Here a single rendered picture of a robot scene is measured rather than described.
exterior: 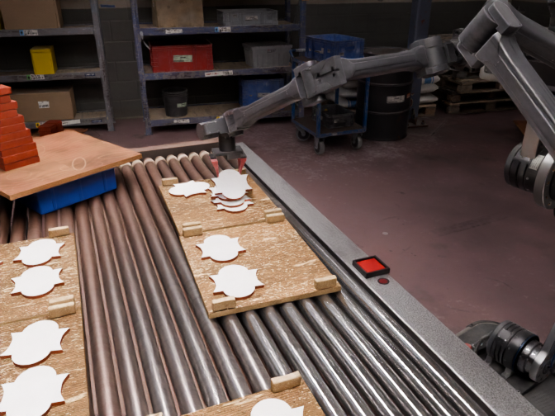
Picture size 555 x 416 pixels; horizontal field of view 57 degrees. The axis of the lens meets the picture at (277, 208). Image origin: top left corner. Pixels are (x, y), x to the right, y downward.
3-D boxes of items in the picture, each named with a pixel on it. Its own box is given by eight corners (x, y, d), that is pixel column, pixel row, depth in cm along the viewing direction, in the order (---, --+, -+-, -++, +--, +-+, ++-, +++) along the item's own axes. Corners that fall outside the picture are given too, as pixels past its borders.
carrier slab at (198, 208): (247, 177, 203) (247, 173, 202) (285, 220, 168) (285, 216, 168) (158, 189, 192) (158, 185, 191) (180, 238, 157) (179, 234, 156)
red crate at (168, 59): (208, 63, 595) (206, 39, 583) (214, 70, 556) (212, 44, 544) (150, 66, 579) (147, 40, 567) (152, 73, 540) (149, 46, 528)
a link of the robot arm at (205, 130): (245, 133, 166) (239, 107, 166) (215, 139, 160) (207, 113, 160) (230, 140, 177) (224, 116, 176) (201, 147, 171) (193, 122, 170)
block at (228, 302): (234, 303, 125) (234, 294, 123) (237, 307, 123) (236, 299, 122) (211, 308, 123) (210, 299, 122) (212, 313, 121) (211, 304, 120)
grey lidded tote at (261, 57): (281, 61, 612) (281, 40, 601) (293, 66, 582) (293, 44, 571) (241, 63, 595) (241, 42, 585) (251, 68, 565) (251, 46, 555)
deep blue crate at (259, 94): (278, 102, 635) (278, 71, 619) (285, 110, 599) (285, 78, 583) (238, 104, 626) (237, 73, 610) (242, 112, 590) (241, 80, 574)
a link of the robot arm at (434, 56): (461, 60, 148) (456, 42, 148) (438, 63, 143) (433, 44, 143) (436, 70, 156) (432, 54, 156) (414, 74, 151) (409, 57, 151)
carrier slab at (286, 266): (286, 223, 167) (286, 218, 166) (341, 290, 132) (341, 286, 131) (179, 240, 156) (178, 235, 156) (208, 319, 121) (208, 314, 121)
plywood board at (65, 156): (71, 133, 222) (70, 129, 221) (142, 158, 193) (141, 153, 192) (-55, 164, 187) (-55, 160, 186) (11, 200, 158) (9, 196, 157)
